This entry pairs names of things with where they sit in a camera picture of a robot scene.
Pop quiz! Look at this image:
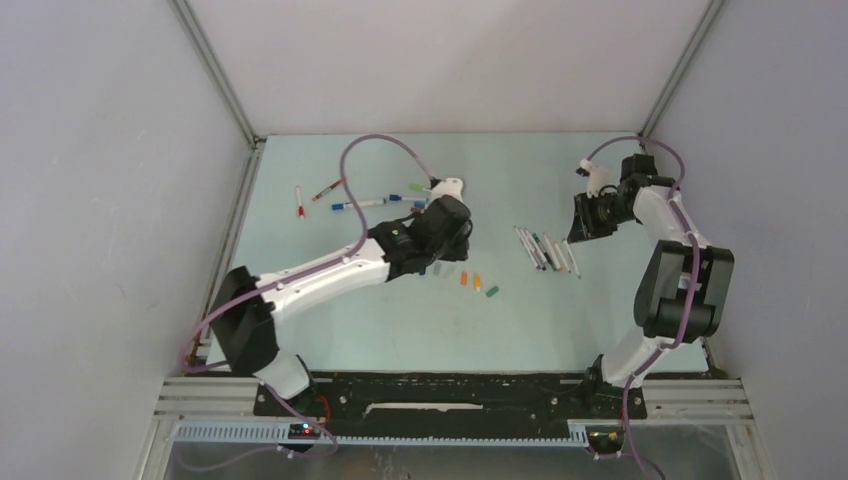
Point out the yellow capped marker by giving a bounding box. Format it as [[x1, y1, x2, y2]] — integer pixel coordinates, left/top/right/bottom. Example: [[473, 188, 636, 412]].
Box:
[[553, 242, 572, 274]]

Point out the red capped marker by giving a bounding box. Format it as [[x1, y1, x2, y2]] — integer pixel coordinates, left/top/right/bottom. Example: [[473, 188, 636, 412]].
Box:
[[295, 185, 306, 220]]

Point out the aluminium frame rail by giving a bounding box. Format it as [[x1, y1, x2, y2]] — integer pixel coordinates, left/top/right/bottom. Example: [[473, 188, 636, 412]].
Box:
[[639, 0, 728, 137], [168, 0, 266, 359]]

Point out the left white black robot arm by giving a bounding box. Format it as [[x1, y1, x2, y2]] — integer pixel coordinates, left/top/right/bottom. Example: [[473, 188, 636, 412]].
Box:
[[209, 196, 473, 417]]

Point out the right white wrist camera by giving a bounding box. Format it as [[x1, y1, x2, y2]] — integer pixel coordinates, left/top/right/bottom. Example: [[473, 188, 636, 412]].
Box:
[[576, 159, 614, 198]]

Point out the orange capped marker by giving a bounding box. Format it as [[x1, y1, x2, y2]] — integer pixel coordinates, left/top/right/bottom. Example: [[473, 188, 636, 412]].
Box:
[[543, 232, 563, 273]]

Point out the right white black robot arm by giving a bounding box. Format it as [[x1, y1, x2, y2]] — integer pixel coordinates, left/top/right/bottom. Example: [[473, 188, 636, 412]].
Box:
[[566, 154, 735, 418]]

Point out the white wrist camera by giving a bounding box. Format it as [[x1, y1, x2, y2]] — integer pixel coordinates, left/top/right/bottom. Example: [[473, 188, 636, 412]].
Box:
[[429, 177, 465, 202], [576, 159, 614, 198]]

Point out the left controller board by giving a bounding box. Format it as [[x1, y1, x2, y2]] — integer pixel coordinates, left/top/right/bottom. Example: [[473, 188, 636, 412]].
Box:
[[287, 422, 322, 440]]

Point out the controller board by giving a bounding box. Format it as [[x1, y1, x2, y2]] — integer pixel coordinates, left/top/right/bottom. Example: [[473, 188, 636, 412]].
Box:
[[287, 422, 322, 440], [587, 430, 625, 460]]

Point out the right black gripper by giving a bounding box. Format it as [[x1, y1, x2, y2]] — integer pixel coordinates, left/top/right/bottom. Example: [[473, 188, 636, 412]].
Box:
[[566, 190, 637, 244]]

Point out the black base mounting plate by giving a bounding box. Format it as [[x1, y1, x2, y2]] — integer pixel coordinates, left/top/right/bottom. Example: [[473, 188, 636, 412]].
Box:
[[294, 372, 647, 440]]

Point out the left aluminium frame rail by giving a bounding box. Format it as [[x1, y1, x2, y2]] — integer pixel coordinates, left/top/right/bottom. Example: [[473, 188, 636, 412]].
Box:
[[168, 0, 266, 359]]

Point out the right aluminium frame rail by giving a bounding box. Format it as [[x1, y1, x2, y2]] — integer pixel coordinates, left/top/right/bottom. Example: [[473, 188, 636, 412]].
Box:
[[639, 0, 728, 137]]

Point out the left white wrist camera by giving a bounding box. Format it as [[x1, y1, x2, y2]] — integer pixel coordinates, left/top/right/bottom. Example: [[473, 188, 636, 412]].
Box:
[[429, 177, 465, 202]]

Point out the right controller board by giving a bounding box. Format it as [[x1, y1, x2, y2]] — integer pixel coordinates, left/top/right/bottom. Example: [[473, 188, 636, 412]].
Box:
[[587, 430, 625, 460]]

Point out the red orange thin pen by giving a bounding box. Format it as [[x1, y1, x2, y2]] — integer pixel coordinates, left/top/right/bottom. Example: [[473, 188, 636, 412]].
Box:
[[312, 177, 345, 202]]

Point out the grey slotted cable duct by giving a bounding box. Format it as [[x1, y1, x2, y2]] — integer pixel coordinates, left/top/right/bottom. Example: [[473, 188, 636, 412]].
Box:
[[173, 423, 590, 448]]

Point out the dark green thin pen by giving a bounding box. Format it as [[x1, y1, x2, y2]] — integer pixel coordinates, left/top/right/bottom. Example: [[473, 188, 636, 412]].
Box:
[[531, 232, 560, 272]]

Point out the blue marker white body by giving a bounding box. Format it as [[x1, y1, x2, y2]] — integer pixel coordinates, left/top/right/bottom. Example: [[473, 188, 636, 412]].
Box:
[[521, 228, 547, 271]]

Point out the green capped marker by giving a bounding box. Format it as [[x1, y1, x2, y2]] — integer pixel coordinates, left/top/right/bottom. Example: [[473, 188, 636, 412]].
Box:
[[563, 239, 582, 279]]

